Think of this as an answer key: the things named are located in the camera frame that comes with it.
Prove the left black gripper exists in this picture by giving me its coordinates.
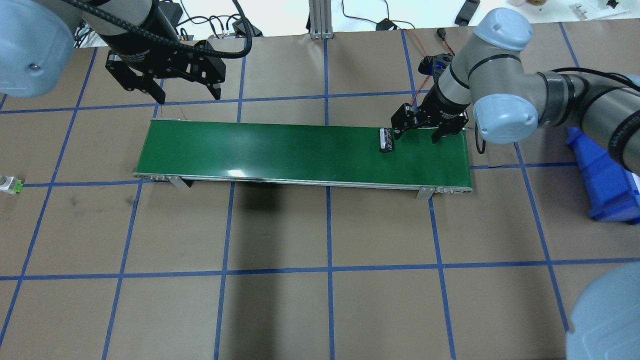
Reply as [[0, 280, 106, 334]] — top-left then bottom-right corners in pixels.
[[105, 38, 226, 105]]

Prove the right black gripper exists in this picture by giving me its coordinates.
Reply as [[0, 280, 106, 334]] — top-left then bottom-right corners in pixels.
[[390, 92, 469, 144]]

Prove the dark brown cylindrical capacitor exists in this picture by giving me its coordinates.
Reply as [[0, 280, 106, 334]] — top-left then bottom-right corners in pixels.
[[378, 127, 394, 154]]

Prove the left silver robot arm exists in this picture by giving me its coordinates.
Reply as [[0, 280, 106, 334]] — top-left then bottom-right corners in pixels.
[[1, 0, 226, 104]]

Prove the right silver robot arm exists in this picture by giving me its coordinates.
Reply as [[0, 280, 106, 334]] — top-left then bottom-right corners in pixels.
[[379, 7, 639, 360]]

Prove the black power adapter brick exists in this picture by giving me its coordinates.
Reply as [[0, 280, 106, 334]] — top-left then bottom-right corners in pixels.
[[231, 18, 264, 38]]

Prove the green conveyor belt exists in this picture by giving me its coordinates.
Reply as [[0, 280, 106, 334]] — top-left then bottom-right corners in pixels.
[[133, 118, 473, 199]]

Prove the blue plastic storage bin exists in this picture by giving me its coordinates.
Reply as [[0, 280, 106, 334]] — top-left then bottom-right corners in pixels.
[[566, 127, 640, 225]]

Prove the red black sensor wire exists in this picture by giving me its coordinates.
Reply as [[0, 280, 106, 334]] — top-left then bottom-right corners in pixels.
[[400, 27, 456, 108]]

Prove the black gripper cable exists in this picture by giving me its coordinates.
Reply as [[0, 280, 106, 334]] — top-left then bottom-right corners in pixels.
[[62, 0, 253, 60]]

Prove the aluminium frame post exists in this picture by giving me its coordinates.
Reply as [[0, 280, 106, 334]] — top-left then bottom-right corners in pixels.
[[308, 0, 334, 41]]

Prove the green push button switch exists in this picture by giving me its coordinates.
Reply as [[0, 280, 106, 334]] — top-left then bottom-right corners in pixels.
[[0, 175, 24, 195]]

